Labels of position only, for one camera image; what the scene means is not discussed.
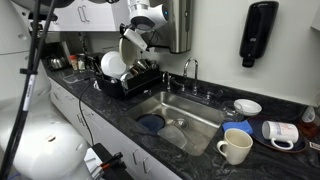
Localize tall chrome gooseneck faucet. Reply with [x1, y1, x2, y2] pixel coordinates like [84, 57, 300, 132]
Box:
[181, 57, 225, 102]

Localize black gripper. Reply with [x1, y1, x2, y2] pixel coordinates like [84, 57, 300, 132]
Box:
[118, 23, 134, 37]

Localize cream ceramic plate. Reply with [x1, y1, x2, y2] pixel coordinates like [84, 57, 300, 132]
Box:
[118, 35, 143, 68]

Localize orange dish soap bottle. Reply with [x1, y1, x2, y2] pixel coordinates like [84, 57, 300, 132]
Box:
[297, 105, 320, 138]

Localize small chrome faucet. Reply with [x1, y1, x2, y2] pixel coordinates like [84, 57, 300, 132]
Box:
[161, 70, 178, 93]

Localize dark plate under mug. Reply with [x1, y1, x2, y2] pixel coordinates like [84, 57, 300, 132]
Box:
[247, 114, 309, 154]

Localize clear spice jar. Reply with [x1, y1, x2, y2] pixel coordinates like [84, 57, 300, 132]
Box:
[76, 52, 88, 72]

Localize dark blue plate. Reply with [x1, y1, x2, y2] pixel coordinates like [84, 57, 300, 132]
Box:
[136, 113, 167, 135]

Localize clear drinking glass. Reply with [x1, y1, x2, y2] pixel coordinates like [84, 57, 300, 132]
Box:
[219, 100, 245, 123]

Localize metal sink drain strainer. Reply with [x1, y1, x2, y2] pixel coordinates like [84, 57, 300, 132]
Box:
[172, 117, 190, 131]

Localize steel paper towel dispenser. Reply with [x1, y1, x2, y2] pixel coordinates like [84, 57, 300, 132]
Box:
[149, 0, 195, 55]

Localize stainless steel sink basin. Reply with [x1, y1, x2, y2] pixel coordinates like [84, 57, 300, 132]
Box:
[125, 90, 232, 157]

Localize black clamp with orange tip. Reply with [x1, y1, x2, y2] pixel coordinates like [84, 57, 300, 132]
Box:
[99, 151, 125, 169]

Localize clear plastic food container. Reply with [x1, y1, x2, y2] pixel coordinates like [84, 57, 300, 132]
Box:
[62, 73, 85, 85]

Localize white lower cabinets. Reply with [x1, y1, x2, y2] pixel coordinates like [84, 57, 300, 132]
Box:
[48, 76, 183, 180]

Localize thin black power cable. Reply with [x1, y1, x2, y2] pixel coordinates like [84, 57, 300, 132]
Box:
[77, 78, 98, 148]

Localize white printed mug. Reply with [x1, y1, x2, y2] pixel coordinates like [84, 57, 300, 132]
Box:
[261, 120, 300, 151]

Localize black wall soap dispenser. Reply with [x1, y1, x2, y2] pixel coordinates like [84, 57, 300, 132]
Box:
[238, 0, 280, 69]

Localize white upper cabinet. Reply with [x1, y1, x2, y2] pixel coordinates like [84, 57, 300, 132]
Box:
[45, 0, 132, 33]

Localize clear plastic container lid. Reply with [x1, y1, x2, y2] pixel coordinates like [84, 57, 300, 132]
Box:
[156, 124, 189, 151]

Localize small white bowl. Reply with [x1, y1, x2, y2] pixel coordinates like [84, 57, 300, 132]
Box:
[232, 98, 263, 117]

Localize cream ceramic mug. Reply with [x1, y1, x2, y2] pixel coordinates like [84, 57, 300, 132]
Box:
[216, 127, 255, 166]

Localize black dish drying rack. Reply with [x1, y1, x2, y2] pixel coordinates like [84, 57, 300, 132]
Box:
[94, 57, 163, 100]

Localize red capped spice jar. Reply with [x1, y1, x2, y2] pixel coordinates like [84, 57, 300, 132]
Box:
[68, 54, 80, 72]

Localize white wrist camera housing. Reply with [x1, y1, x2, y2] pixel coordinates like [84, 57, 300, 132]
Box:
[123, 27, 148, 52]

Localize blue sponge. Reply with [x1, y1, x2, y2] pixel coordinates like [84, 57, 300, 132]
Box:
[221, 119, 255, 136]

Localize metal kettle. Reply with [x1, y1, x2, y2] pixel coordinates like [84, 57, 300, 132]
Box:
[47, 55, 67, 71]

